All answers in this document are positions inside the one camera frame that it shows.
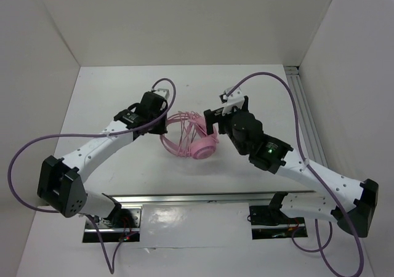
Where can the aluminium front rail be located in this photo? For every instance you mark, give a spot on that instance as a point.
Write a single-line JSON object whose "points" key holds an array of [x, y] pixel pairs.
{"points": [[194, 198]]}

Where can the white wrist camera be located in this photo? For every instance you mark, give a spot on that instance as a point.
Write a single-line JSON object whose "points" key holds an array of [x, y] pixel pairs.
{"points": [[230, 99], [164, 93]]}

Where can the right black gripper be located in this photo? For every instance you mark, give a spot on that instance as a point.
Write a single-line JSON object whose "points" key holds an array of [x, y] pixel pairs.
{"points": [[213, 116]]}

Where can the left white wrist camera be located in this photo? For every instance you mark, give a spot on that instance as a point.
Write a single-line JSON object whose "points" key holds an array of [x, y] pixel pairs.
{"points": [[164, 93]]}

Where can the pink headphones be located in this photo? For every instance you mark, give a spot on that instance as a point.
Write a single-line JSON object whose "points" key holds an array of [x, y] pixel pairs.
{"points": [[193, 141]]}

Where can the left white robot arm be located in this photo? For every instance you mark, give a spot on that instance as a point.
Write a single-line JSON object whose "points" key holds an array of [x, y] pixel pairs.
{"points": [[61, 180]]}

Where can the aluminium side rail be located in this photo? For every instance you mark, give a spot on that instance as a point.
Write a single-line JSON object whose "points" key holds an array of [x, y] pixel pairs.
{"points": [[311, 139]]}

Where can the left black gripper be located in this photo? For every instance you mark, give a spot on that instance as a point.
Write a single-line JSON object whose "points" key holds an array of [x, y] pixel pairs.
{"points": [[161, 128]]}

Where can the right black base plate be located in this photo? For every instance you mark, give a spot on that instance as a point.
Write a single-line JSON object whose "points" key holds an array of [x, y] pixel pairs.
{"points": [[266, 225]]}

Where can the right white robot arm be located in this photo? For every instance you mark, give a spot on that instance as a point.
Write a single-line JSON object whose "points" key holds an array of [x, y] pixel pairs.
{"points": [[347, 202]]}

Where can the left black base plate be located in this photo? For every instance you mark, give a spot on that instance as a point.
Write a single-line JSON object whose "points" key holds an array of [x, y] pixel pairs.
{"points": [[126, 228]]}

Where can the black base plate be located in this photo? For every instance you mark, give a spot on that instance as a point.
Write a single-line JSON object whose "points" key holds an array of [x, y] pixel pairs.
{"points": [[266, 225], [126, 228]]}

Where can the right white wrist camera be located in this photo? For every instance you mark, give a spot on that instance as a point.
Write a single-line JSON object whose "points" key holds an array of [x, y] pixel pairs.
{"points": [[230, 99]]}

